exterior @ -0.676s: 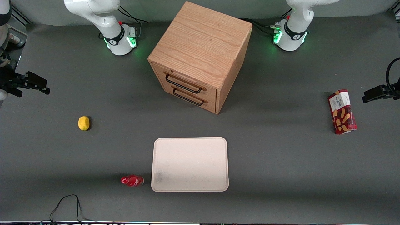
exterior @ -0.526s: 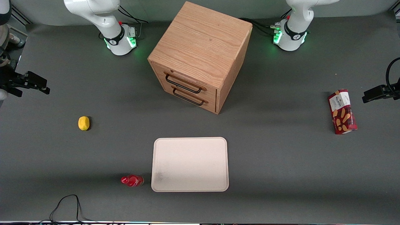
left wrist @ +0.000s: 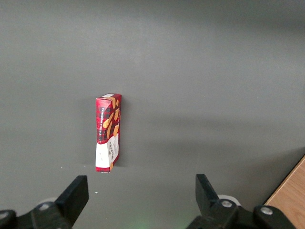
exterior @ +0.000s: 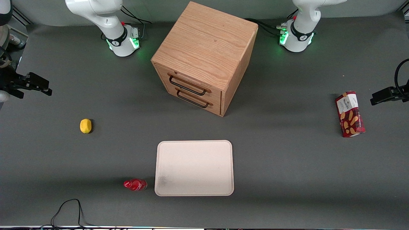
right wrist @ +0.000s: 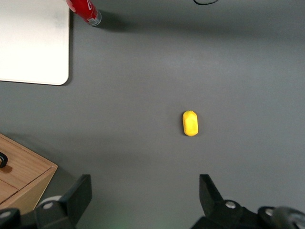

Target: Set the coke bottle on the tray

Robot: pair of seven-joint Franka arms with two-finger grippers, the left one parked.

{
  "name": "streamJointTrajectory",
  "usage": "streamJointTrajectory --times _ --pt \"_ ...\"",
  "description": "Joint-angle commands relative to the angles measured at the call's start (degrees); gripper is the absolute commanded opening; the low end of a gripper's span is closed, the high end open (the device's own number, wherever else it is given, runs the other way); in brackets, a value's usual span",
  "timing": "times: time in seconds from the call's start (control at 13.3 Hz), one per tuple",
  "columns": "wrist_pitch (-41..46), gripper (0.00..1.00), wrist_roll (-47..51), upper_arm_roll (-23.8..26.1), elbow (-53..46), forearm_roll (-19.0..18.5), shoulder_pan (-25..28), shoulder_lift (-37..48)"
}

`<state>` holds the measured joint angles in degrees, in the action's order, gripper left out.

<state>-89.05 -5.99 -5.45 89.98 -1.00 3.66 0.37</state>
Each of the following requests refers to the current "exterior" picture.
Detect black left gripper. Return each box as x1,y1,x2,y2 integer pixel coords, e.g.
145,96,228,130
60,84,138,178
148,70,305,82
370,86,409,106

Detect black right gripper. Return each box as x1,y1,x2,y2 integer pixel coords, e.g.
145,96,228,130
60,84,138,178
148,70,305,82
0,68,53,99

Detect red coke bottle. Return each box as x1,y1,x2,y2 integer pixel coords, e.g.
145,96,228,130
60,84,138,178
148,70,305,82
124,178,148,191

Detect beige plastic tray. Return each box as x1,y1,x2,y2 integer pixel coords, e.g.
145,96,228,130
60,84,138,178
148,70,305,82
154,140,234,196

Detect red cookie box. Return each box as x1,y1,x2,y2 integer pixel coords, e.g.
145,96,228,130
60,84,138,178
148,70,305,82
335,91,366,138

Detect white grey sneaker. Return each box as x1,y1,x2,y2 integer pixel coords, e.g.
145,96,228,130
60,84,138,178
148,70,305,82
9,34,27,49

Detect wooden drawer cabinet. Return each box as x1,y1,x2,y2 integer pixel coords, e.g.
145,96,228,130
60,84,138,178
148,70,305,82
151,1,259,117

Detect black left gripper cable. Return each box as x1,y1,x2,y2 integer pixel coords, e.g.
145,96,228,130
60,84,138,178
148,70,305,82
394,59,409,94

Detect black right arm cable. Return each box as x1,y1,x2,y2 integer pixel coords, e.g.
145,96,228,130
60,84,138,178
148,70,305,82
0,46,14,69

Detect black right arm base cables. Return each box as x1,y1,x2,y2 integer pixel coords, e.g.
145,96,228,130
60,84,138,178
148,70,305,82
120,6,152,41

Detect black arm base cables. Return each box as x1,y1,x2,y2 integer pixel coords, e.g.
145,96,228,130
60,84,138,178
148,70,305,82
120,6,152,41
244,9,299,36

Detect thin black looped cable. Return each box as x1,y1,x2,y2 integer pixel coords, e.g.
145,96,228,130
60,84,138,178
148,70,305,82
38,199,98,229

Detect black left arm base cables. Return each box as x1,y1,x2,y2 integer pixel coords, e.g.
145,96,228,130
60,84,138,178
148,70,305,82
244,9,299,36

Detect long black drawer handle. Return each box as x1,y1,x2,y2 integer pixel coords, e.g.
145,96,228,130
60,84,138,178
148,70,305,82
168,75,208,96

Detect wooden drawer with long handle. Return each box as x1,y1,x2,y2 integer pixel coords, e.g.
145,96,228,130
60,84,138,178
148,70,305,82
154,63,223,103

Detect short black drawer handle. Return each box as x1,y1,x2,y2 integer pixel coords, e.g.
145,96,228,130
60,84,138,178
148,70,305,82
176,89,210,109

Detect wooden drawer with short handle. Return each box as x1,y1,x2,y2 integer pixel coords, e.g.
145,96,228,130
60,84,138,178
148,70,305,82
165,84,222,116

